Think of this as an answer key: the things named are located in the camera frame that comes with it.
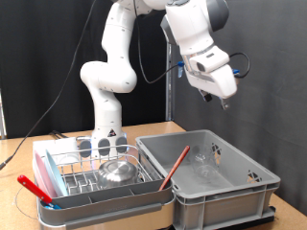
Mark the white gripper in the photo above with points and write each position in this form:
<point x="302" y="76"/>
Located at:
<point x="217" y="80"/>

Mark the clear wine glass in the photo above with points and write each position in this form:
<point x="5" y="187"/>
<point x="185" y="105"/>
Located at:
<point x="203" y="169"/>

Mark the red wooden spoon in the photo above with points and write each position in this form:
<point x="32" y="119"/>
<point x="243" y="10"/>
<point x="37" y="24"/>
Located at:
<point x="176" y="166"/>

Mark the stainless steel cup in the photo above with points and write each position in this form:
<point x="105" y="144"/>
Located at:
<point x="116" y="174"/>

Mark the light blue plate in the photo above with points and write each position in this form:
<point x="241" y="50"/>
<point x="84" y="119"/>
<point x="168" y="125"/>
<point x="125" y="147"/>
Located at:
<point x="56" y="174"/>

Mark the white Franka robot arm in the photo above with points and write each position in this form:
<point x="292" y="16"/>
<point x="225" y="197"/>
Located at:
<point x="115" y="73"/>

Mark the grey dish rack tray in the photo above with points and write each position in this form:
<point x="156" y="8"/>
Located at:
<point x="112" y="204"/>

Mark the metal background pole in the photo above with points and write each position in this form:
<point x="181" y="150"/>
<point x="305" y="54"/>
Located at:
<point x="169" y="96"/>

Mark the grey plastic crate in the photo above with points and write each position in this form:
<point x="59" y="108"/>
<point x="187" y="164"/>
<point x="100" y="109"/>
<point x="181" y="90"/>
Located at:
<point x="224" y="201"/>

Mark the pink plate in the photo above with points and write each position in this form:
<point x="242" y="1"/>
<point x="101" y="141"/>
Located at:
<point x="43" y="177"/>

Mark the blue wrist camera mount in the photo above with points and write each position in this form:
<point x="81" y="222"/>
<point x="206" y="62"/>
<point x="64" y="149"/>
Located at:
<point x="236" y="72"/>

